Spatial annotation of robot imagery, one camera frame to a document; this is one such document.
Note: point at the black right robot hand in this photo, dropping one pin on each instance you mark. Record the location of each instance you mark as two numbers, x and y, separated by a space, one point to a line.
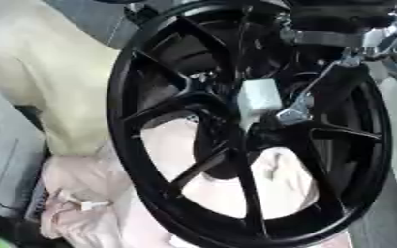
343 16

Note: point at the pale pink fabric bundle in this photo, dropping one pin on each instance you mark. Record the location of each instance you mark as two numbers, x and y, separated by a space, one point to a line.
89 226

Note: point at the person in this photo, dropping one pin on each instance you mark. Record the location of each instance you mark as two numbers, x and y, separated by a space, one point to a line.
43 64

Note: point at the black spoked wheel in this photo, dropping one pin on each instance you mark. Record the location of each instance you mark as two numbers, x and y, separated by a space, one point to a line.
151 180

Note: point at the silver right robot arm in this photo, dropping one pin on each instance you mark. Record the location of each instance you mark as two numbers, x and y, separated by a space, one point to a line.
391 42

